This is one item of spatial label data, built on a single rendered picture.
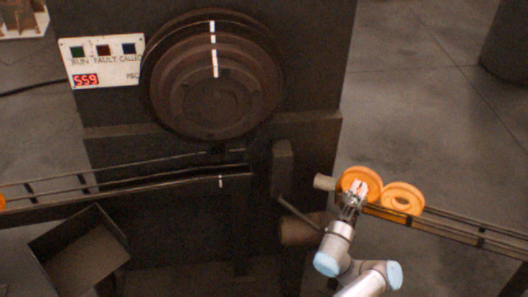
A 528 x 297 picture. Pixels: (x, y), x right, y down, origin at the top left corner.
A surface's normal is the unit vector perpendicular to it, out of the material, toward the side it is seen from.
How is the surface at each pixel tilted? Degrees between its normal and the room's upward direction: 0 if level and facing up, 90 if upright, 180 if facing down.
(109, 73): 90
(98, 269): 5
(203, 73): 90
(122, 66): 90
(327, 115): 0
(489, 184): 0
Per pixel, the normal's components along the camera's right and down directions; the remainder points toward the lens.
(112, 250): -0.04, -0.68
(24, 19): 0.15, 0.69
